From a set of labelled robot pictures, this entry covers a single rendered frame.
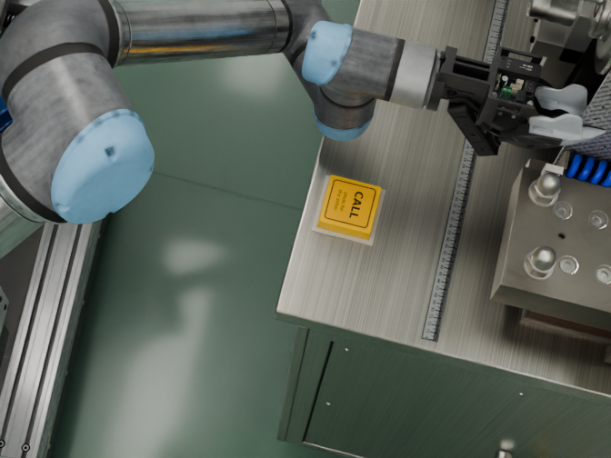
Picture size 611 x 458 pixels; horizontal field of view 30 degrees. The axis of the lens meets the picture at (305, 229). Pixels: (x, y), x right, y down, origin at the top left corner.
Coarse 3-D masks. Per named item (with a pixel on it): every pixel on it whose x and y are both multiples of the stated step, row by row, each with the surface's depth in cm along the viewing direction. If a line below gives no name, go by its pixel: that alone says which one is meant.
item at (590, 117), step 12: (600, 96) 129; (588, 108) 132; (600, 108) 131; (588, 120) 134; (600, 120) 133; (576, 144) 140; (588, 144) 139; (600, 144) 139; (588, 156) 142; (600, 156) 141
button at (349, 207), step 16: (336, 176) 150; (336, 192) 149; (352, 192) 149; (368, 192) 149; (336, 208) 148; (352, 208) 148; (368, 208) 149; (320, 224) 149; (336, 224) 148; (352, 224) 148; (368, 224) 148
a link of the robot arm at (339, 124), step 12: (300, 60) 144; (300, 72) 144; (312, 84) 143; (312, 96) 144; (324, 96) 139; (324, 108) 142; (336, 108) 140; (348, 108) 139; (360, 108) 139; (372, 108) 142; (324, 120) 144; (336, 120) 142; (348, 120) 142; (360, 120) 143; (324, 132) 147; (336, 132) 145; (348, 132) 145; (360, 132) 146
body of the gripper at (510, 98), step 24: (456, 48) 131; (504, 48) 131; (456, 72) 132; (480, 72) 130; (504, 72) 131; (528, 72) 130; (432, 96) 132; (456, 96) 134; (480, 96) 133; (504, 96) 131; (528, 96) 131; (480, 120) 134; (504, 120) 134
